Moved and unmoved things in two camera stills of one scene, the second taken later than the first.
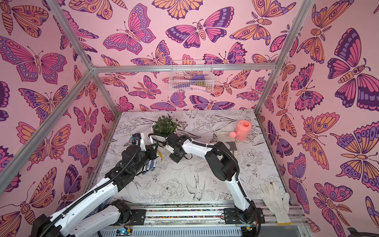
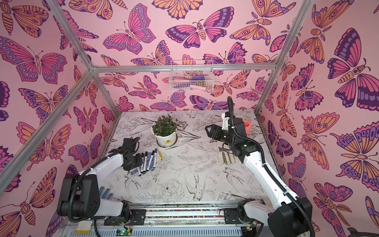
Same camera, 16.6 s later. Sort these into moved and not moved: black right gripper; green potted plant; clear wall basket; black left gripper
Moved: black right gripper; black left gripper
Not moved: green potted plant; clear wall basket
